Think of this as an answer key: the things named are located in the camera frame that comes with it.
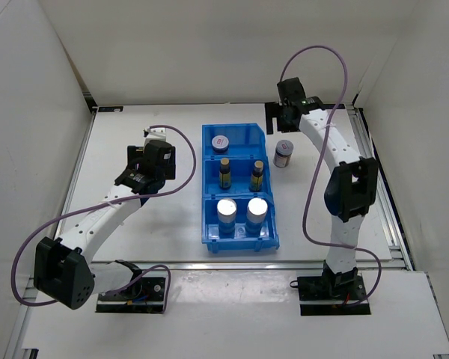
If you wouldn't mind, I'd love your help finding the blue three-compartment plastic bin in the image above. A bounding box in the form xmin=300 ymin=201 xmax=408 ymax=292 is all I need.
xmin=201 ymin=123 xmax=279 ymax=254

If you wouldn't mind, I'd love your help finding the aluminium frame rail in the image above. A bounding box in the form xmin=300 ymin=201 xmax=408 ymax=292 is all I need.
xmin=39 ymin=89 xmax=98 ymax=270
xmin=346 ymin=96 xmax=415 ymax=271
xmin=22 ymin=260 xmax=401 ymax=300

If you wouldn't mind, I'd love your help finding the dark sauce jar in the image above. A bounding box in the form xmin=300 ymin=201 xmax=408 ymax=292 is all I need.
xmin=273 ymin=140 xmax=294 ymax=168
xmin=211 ymin=135 xmax=230 ymax=154

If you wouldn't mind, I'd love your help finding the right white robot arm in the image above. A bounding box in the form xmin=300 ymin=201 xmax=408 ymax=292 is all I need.
xmin=265 ymin=77 xmax=378 ymax=299

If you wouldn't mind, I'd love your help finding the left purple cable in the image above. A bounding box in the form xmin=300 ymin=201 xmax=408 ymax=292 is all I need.
xmin=11 ymin=124 xmax=198 ymax=313

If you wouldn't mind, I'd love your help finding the left blue corner label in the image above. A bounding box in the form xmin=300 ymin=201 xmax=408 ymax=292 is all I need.
xmin=97 ymin=106 xmax=123 ymax=113

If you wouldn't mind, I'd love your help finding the yellow-label small bottle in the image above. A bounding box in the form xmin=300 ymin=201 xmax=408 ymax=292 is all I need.
xmin=219 ymin=158 xmax=231 ymax=189
xmin=249 ymin=160 xmax=264 ymax=192

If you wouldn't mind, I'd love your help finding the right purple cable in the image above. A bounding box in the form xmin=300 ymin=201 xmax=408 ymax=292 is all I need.
xmin=277 ymin=45 xmax=382 ymax=308

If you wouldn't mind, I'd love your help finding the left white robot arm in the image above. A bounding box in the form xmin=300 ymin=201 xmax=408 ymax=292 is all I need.
xmin=34 ymin=140 xmax=176 ymax=310

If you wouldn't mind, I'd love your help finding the right aluminium frame rail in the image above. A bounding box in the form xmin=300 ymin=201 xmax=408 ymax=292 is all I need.
xmin=346 ymin=96 xmax=415 ymax=271

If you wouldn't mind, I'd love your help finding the purple cable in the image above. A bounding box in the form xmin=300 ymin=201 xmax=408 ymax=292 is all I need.
xmin=11 ymin=124 xmax=198 ymax=313
xmin=277 ymin=45 xmax=382 ymax=308

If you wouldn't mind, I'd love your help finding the front aluminium frame rail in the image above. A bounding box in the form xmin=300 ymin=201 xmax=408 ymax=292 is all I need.
xmin=22 ymin=260 xmax=401 ymax=300

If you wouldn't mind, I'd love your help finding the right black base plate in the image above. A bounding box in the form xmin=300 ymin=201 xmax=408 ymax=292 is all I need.
xmin=290 ymin=275 xmax=371 ymax=316

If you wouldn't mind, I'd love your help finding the silver-lid shaker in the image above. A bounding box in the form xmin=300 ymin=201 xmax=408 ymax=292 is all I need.
xmin=216 ymin=197 xmax=237 ymax=236
xmin=245 ymin=197 xmax=268 ymax=234

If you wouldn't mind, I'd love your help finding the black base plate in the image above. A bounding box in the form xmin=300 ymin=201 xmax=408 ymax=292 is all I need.
xmin=290 ymin=275 xmax=371 ymax=316
xmin=95 ymin=271 xmax=168 ymax=314

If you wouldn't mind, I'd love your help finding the left aluminium frame rail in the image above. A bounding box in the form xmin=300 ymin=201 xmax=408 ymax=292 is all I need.
xmin=39 ymin=89 xmax=98 ymax=270

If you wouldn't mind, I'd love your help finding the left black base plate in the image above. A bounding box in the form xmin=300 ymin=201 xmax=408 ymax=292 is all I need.
xmin=95 ymin=271 xmax=168 ymax=314

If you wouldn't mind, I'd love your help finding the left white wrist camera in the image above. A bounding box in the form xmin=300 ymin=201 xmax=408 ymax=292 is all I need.
xmin=144 ymin=127 xmax=166 ymax=145

